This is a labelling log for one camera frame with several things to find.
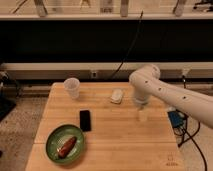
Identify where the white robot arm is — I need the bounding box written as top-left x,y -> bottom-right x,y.
129,64 -> 213,129

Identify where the small white box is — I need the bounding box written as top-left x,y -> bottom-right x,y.
110,89 -> 124,104

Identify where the blue device on floor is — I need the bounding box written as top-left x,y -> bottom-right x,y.
168,111 -> 184,128

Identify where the black smartphone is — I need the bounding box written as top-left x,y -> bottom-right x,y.
80,110 -> 91,132

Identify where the clear plastic cup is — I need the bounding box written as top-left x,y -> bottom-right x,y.
64,78 -> 80,99

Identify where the brown sausage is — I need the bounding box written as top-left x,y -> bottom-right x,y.
58,137 -> 77,158

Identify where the green plate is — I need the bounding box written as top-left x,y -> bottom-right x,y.
45,124 -> 85,165

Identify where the black floor cable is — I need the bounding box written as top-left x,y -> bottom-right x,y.
173,107 -> 209,171

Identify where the white wall outlet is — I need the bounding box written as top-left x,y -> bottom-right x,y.
91,70 -> 98,79

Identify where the black hanging cable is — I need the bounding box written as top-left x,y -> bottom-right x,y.
105,9 -> 145,81

